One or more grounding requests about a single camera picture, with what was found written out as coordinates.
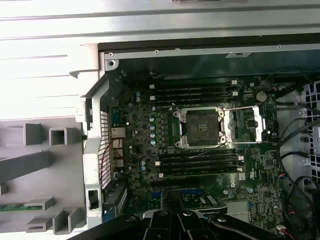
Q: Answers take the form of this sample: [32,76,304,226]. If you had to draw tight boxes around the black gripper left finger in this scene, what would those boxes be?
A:
[86,191,175,240]

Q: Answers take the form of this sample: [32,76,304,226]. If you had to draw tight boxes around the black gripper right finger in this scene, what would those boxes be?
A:
[174,191,286,240]

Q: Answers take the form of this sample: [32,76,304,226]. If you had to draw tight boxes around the metal socket cover frame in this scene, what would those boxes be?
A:
[221,105,266,145]

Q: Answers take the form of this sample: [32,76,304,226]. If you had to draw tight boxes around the CPU socket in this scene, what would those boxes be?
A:
[171,105,229,151]

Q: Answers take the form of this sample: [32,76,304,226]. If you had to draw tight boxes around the blue expansion slot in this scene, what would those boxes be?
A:
[150,189,204,203]

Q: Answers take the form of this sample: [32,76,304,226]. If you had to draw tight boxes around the silver ribbed chipset heatsink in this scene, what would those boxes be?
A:
[224,200,251,219]

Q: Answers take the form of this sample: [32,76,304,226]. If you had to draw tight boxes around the black RAM slot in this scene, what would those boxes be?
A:
[157,149,240,157]
[151,78,239,86]
[157,155,245,164]
[148,95,239,103]
[151,90,240,98]
[157,168,245,178]
[148,84,239,91]
[154,161,240,170]

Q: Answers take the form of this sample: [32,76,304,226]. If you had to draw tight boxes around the green motherboard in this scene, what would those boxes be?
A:
[106,71,287,237]

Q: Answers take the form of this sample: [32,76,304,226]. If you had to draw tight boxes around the black open PC case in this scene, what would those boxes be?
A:
[79,41,320,240]

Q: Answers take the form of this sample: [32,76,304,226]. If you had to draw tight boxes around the green RAM stick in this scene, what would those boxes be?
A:
[0,203,27,213]

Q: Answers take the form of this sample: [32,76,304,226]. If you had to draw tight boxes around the grey parts rack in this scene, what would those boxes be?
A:
[0,119,88,236]

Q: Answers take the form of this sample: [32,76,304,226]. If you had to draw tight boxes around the perforated metal disk bay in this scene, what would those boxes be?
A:
[299,80,320,177]

